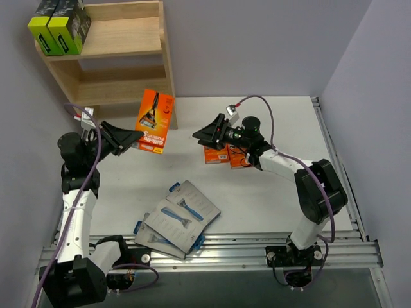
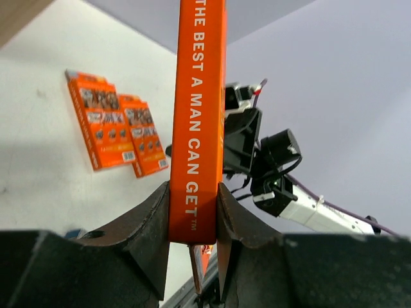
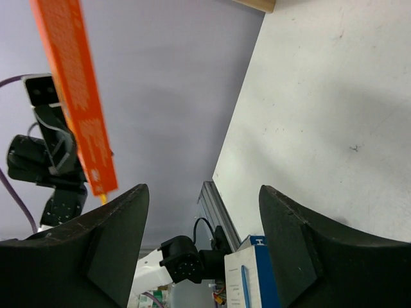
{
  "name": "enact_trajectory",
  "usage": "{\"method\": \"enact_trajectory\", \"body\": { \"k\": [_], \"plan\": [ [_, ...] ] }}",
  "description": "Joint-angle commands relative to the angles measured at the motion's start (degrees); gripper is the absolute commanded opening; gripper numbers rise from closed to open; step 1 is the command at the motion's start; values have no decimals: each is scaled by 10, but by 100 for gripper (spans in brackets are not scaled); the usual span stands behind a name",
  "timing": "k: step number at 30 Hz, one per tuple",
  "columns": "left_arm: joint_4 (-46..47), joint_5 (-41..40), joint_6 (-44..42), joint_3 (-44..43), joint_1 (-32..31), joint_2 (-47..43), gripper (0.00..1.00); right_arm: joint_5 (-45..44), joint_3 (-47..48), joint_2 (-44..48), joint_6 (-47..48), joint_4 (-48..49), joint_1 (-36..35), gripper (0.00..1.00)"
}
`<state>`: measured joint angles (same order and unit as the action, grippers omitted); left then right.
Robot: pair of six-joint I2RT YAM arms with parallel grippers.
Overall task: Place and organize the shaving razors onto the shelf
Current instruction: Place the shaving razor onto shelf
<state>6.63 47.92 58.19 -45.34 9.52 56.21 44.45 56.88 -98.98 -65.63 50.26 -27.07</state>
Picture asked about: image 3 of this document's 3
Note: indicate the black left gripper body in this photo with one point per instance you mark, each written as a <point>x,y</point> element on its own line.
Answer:
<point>49,161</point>

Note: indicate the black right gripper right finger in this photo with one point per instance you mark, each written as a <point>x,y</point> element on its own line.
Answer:
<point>319,262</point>

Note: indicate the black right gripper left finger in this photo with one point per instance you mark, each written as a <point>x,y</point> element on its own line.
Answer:
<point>89,261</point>

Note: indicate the orange razor box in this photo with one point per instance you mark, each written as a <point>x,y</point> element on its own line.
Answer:
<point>64,36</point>

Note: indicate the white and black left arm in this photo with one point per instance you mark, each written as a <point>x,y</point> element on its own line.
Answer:
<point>174,261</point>

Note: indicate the wooden three-tier shelf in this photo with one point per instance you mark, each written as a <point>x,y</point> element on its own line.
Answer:
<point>266,6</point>

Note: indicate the grey blue razor pack middle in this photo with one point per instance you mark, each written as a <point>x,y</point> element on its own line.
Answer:
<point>249,277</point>

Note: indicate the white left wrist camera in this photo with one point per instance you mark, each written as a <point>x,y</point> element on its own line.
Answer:
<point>41,90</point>

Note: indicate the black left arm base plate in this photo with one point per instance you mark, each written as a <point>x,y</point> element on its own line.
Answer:
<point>211,262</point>

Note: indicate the aluminium rail frame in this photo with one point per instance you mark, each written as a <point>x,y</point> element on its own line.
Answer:
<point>213,208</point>

